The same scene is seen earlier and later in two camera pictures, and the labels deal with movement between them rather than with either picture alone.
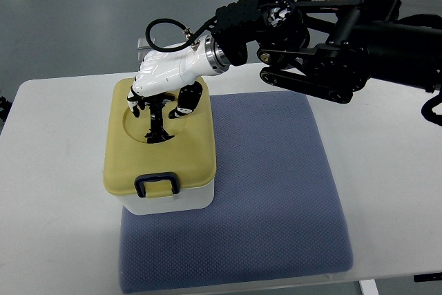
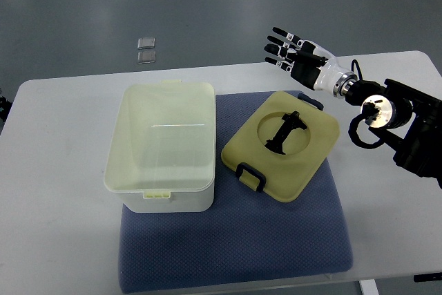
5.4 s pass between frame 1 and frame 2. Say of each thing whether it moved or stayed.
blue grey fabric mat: stayed
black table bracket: stayed
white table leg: stayed
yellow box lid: moved
